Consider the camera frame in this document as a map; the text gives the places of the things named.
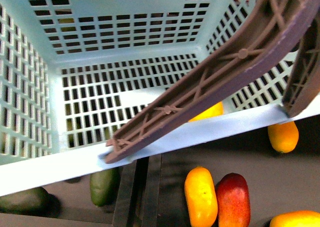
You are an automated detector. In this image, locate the yellow mango right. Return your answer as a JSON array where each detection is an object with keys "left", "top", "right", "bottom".
[{"left": 267, "top": 121, "right": 299, "bottom": 154}]

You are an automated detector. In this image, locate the yellow mango corner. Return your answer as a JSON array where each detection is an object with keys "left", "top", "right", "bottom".
[{"left": 269, "top": 210, "right": 320, "bottom": 227}]

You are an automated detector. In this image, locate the yellow mango front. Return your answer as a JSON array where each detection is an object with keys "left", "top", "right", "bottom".
[{"left": 184, "top": 166, "right": 218, "bottom": 227}]

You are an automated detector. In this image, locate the brown basket handle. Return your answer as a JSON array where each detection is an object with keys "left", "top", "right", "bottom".
[{"left": 105, "top": 0, "right": 320, "bottom": 164}]

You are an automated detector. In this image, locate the red mango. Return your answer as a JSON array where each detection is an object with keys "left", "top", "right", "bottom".
[{"left": 216, "top": 173, "right": 251, "bottom": 227}]

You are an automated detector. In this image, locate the green avocado left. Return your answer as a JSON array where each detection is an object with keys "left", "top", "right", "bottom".
[{"left": 0, "top": 187, "right": 61, "bottom": 218}]

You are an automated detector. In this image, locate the yellow mango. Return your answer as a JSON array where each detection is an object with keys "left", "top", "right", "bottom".
[
  {"left": 184, "top": 166, "right": 218, "bottom": 227},
  {"left": 267, "top": 121, "right": 299, "bottom": 154}
]

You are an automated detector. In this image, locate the light blue plastic basket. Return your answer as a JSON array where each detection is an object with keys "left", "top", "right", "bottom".
[{"left": 0, "top": 0, "right": 320, "bottom": 198}]

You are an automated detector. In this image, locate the yellow lemon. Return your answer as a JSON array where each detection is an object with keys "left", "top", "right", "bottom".
[{"left": 188, "top": 101, "right": 224, "bottom": 122}]

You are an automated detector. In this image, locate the green avocado under basket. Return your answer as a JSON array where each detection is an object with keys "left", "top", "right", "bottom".
[{"left": 89, "top": 167, "right": 120, "bottom": 207}]

